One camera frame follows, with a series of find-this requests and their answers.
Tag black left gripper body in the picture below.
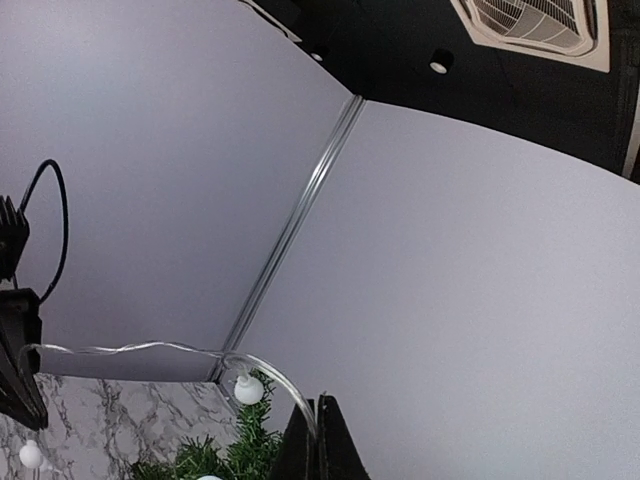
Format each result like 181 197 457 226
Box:
1 288 42 373

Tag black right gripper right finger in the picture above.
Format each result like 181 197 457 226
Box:
317 395 371 480

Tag white ball string lights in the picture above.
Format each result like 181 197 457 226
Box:
18 341 319 464

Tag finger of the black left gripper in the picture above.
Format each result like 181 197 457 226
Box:
1 350 48 430

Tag ceiling air conditioner vent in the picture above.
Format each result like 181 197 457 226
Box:
451 0 610 73

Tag left aluminium frame post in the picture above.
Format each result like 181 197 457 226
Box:
222 95 366 352

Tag small green christmas tree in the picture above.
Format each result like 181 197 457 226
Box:
127 369 283 480

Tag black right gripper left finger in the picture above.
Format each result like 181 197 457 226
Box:
267 406 315 480

